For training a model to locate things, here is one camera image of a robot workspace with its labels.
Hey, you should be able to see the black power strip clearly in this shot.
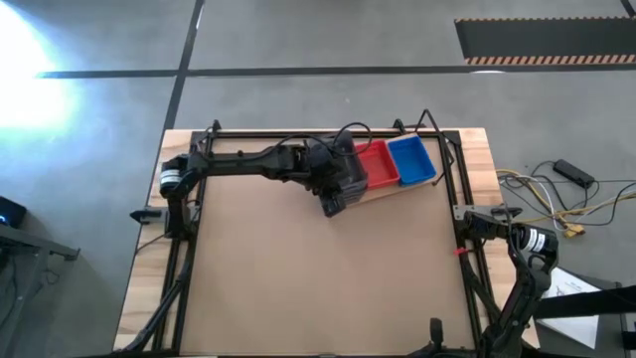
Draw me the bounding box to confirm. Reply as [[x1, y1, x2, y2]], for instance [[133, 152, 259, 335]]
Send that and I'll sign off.
[[552, 158, 597, 190]]

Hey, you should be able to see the yellow floor cable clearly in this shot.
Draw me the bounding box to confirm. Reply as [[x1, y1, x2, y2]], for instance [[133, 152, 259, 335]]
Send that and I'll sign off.
[[496, 168, 572, 235]]

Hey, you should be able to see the white floor cable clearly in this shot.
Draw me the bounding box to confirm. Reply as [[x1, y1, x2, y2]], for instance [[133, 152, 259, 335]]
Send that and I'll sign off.
[[499, 176, 636, 235]]

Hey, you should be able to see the white paper booklet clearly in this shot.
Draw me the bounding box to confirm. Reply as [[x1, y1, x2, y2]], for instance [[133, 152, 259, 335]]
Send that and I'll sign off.
[[536, 267, 603, 350]]

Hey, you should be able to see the black hazard-striped floor mat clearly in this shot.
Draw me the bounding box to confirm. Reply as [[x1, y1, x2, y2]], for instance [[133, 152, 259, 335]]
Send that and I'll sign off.
[[454, 17, 636, 67]]

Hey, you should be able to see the blue mesh plastic basket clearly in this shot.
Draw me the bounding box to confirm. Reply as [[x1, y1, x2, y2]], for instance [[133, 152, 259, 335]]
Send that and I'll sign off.
[[386, 134, 439, 187]]

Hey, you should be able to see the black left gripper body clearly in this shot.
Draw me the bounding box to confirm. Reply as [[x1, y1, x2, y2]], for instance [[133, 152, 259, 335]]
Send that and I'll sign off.
[[296, 138, 356, 198]]

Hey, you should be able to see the black floor cable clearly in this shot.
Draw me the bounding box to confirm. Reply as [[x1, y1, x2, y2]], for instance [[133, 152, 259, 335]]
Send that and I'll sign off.
[[506, 159, 636, 228]]

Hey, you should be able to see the wooden shelf black metal frame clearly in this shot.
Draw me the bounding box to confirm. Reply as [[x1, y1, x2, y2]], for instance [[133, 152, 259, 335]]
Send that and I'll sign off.
[[317, 108, 457, 219]]

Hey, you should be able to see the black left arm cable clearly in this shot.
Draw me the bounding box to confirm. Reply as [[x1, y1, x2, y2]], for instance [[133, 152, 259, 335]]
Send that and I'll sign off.
[[198, 120, 375, 165]]

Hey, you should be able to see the black metal table frame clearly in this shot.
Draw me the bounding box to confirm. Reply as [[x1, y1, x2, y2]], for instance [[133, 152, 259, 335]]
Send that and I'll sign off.
[[113, 108, 543, 358]]

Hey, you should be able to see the grey metal stand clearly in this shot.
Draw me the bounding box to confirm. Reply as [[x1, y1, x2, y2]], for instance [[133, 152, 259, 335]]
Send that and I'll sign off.
[[0, 223, 81, 358]]

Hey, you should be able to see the black device with blue light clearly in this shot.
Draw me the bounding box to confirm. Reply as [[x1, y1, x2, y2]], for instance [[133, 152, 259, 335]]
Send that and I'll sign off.
[[0, 194, 29, 230]]

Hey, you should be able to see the red mesh plastic basket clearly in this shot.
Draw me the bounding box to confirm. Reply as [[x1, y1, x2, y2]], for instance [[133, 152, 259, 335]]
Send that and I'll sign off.
[[354, 139, 402, 192]]

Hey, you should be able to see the black flat bar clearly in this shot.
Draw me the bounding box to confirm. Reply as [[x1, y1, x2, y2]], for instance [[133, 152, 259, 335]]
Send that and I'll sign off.
[[529, 284, 636, 321]]

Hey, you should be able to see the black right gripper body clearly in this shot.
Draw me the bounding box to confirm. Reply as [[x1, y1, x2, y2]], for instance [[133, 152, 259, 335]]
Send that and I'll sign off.
[[406, 317, 449, 358]]

